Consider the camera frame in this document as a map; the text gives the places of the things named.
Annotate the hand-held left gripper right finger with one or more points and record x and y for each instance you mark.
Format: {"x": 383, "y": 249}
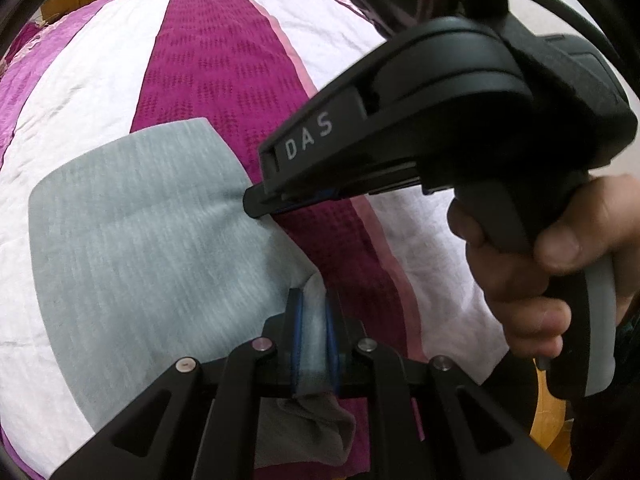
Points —
{"x": 331, "y": 340}

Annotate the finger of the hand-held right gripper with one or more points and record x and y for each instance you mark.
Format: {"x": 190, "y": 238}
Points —
{"x": 255, "y": 201}

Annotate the wooden wardrobe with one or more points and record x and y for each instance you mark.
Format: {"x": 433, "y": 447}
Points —
{"x": 75, "y": 2}

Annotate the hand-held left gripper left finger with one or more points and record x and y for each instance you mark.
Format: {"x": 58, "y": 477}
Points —
{"x": 298, "y": 330}

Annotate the grey pants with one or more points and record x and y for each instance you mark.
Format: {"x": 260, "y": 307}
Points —
{"x": 150, "y": 260}

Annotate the person's right hand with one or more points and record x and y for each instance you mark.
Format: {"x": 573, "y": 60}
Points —
{"x": 520, "y": 300}

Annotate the floral pink white bed quilt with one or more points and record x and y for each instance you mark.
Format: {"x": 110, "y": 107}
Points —
{"x": 225, "y": 85}

